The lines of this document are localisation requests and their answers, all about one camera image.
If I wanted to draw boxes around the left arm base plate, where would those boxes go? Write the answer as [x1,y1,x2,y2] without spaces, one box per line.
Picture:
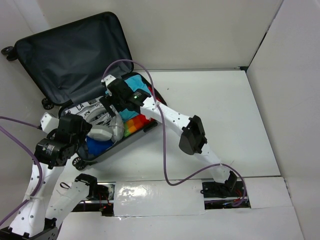
[72,182,115,217]

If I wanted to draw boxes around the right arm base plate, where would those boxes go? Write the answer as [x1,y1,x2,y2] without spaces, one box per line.
[200,180,251,210]

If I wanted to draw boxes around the light blue shirt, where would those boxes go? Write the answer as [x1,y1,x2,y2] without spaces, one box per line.
[99,78,151,117]

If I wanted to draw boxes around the dark blue towel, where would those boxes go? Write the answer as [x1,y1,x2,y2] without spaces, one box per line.
[86,136,114,156]

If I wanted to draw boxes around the white grey headphones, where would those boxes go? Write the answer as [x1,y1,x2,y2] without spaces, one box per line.
[84,106,125,143]

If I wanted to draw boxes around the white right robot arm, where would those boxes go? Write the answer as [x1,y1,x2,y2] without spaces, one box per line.
[99,75,237,198]

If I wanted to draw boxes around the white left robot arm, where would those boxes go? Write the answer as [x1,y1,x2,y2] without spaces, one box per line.
[0,113,99,240]

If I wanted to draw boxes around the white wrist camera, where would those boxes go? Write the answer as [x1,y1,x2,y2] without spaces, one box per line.
[40,112,60,134]
[101,74,117,87]

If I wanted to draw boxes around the rainbow cartoon white shirt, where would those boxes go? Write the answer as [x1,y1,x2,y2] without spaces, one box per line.
[122,88,155,138]

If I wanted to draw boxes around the newspaper print cloth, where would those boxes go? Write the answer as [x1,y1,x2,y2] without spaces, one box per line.
[64,97,112,125]

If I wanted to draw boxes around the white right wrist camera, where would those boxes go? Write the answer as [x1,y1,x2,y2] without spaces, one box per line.
[101,74,117,87]

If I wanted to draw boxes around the dark grey hardshell suitcase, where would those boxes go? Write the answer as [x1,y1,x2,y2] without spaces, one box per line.
[1,11,168,172]

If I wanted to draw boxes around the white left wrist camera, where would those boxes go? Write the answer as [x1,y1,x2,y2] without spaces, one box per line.
[40,112,60,134]

